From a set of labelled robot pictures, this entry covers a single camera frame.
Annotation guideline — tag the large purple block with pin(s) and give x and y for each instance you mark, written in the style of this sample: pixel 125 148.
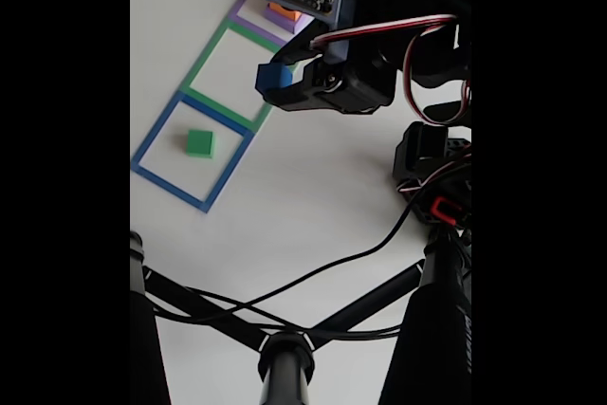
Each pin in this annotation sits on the large purple block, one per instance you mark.
pixel 289 23

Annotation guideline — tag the green block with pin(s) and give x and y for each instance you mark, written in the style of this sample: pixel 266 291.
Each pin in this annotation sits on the green block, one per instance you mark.
pixel 199 141

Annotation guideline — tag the purple square frame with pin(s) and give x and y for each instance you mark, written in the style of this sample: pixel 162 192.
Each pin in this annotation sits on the purple square frame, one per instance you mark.
pixel 246 3

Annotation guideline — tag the black tripod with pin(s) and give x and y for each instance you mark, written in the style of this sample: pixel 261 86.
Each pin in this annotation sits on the black tripod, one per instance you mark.
pixel 284 367

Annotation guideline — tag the small blue block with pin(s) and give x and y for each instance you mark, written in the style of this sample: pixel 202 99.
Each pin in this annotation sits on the small blue block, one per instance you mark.
pixel 272 75

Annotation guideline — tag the red clamp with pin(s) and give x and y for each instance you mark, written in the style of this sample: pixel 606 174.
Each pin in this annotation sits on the red clamp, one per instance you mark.
pixel 441 209

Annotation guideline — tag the orange block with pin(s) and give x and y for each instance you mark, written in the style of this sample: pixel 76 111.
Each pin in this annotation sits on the orange block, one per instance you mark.
pixel 284 11

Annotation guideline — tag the green square frame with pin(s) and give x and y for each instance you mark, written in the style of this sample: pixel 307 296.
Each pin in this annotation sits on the green square frame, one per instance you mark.
pixel 204 63

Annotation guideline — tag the blue square frame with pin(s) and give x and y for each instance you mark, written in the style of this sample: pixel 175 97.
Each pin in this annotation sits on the blue square frame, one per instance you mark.
pixel 156 137

